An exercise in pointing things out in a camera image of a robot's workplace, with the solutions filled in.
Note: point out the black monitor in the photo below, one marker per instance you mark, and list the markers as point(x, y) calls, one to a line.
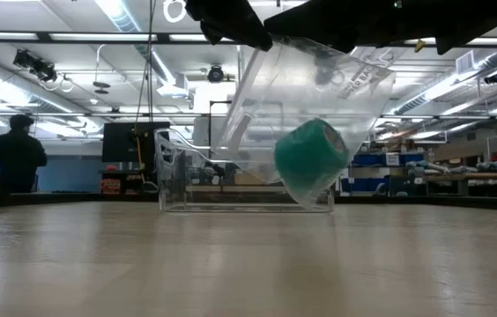
point(120, 141)

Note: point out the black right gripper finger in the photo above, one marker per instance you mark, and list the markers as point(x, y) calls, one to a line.
point(314, 22)

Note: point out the black ceiling camera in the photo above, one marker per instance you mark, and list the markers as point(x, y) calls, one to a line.
point(215, 74)

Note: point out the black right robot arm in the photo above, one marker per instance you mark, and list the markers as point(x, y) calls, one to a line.
point(460, 22)

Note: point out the wooden workbench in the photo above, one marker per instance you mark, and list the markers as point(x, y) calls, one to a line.
point(495, 177)

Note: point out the clear plastic bin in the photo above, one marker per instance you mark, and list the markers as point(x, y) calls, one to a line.
point(173, 185)

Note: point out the silver ceiling duct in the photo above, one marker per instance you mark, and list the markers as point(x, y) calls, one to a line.
point(429, 90)

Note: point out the blue storage bin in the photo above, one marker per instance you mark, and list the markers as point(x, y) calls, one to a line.
point(365, 159)
point(411, 157)
point(363, 185)

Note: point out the teal small block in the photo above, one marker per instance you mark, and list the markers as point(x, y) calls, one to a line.
point(306, 154)

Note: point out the black aluminium table frame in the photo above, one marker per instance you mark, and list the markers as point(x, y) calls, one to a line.
point(451, 202)

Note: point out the red stacked bins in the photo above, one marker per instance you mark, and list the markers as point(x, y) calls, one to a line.
point(109, 185)

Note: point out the person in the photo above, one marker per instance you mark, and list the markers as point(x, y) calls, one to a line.
point(17, 154)

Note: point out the clear plastic zip bag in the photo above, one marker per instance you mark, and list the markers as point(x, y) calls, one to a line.
point(275, 88)

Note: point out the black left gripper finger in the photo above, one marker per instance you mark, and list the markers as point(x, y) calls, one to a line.
point(250, 26)
point(211, 17)

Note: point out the black hanging camera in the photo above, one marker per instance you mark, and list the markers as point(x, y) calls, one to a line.
point(34, 66)

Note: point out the overhead LED light bar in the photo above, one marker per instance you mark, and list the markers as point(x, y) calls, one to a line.
point(98, 37)

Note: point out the black tubular stand frame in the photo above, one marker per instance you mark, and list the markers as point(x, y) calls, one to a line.
point(220, 102)

